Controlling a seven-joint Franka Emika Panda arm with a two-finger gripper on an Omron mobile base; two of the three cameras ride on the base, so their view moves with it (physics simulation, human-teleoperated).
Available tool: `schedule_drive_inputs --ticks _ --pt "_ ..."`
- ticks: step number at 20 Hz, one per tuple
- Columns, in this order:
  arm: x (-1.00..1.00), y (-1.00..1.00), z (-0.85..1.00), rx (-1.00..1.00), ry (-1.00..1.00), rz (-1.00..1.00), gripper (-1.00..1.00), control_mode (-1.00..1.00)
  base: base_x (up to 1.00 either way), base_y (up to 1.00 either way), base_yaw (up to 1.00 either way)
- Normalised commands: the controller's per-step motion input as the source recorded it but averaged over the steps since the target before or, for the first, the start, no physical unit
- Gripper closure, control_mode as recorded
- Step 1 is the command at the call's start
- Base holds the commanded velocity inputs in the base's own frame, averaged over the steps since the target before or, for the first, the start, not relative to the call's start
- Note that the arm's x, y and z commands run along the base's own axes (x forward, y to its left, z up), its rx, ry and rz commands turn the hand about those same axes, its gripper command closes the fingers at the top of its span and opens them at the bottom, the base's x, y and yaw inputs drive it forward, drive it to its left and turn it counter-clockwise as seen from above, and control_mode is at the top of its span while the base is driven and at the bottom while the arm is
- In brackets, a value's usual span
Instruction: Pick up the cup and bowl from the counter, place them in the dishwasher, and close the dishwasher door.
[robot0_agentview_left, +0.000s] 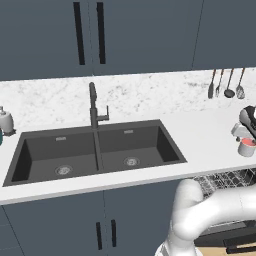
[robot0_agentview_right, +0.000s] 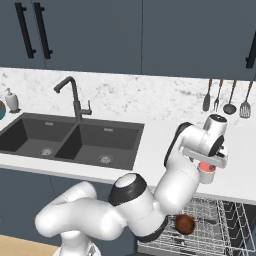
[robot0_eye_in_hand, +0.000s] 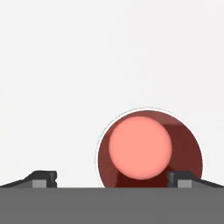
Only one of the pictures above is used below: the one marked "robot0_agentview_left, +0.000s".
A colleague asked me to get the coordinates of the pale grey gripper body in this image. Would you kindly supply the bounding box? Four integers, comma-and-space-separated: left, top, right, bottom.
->
230, 122, 253, 141

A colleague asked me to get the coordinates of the white cup with red inside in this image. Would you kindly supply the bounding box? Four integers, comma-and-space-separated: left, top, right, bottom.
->
237, 137, 256, 158

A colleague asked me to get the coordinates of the dark dishwasher door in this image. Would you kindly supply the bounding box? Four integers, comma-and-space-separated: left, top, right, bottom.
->
196, 218, 256, 256

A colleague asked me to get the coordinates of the slate blue base cupboard door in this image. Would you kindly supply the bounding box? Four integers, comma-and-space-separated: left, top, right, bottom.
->
1, 190, 108, 256
102, 179, 184, 256

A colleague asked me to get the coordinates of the grey slotted turner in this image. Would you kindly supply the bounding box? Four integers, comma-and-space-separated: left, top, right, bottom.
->
235, 67, 247, 100

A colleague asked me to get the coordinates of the dark grey ladle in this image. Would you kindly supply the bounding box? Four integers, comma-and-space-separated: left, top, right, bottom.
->
223, 68, 236, 99

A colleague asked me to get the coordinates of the grey fork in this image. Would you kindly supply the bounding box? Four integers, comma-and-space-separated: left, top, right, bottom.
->
214, 68, 225, 98

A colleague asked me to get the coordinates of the dark grey spatula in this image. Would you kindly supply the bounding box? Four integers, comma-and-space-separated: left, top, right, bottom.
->
207, 68, 217, 100

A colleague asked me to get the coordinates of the dark grey double sink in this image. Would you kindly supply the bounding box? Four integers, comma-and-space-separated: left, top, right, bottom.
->
2, 118, 188, 188

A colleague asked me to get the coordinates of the dark grey tap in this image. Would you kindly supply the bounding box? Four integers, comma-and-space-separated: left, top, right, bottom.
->
88, 81, 110, 131

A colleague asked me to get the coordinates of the white soap dispenser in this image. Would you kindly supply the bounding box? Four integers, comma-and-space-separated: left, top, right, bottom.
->
0, 106, 15, 134

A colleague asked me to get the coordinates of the slate blue base cupboard front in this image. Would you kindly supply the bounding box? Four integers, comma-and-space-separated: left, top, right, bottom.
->
0, 205, 25, 256

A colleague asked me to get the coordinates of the dishwasher wire rack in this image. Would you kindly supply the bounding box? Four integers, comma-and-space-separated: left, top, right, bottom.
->
192, 167, 256, 200

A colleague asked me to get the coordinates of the slate blue wall cupboard door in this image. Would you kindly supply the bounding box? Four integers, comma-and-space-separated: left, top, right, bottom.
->
192, 0, 256, 71
0, 0, 94, 82
87, 0, 205, 77

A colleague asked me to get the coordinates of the black dishwasher door handle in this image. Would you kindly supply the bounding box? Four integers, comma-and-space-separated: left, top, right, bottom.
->
223, 233, 256, 255

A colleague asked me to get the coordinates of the black base cupboard handle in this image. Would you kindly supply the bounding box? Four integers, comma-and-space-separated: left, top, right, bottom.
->
110, 219, 118, 248
95, 221, 103, 251

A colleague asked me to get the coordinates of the black wall cupboard handle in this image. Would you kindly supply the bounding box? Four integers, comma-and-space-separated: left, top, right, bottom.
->
72, 1, 86, 66
96, 1, 107, 65

